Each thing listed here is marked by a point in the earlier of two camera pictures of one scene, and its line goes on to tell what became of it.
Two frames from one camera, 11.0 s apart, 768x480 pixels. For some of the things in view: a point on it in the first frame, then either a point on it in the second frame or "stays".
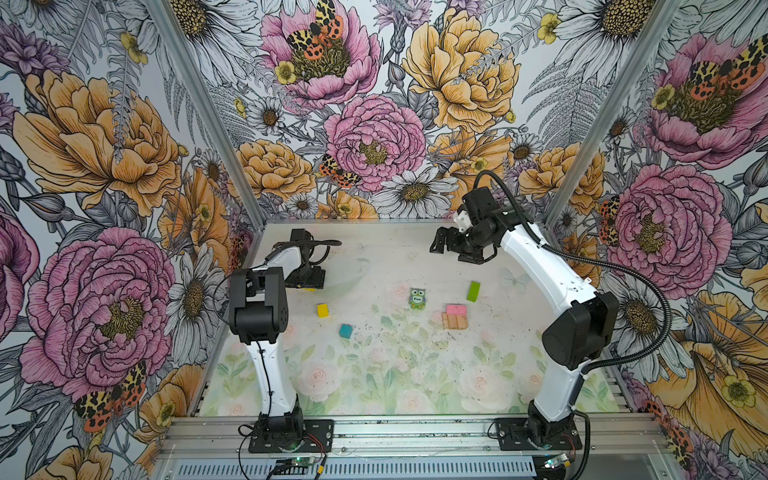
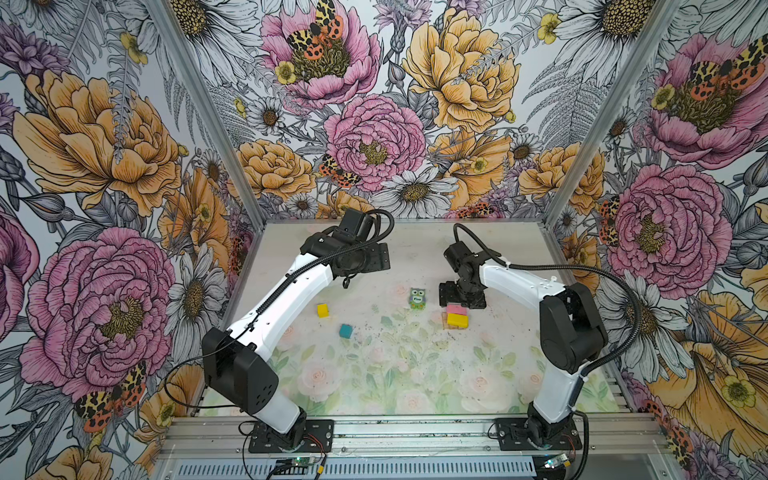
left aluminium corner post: x=172 y=29 stays
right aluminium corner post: x=660 y=22 stays
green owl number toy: x=417 y=298 stays
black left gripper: x=316 y=280 to x=379 y=261
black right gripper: x=441 y=239 to x=447 y=293
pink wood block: x=456 y=309 stays
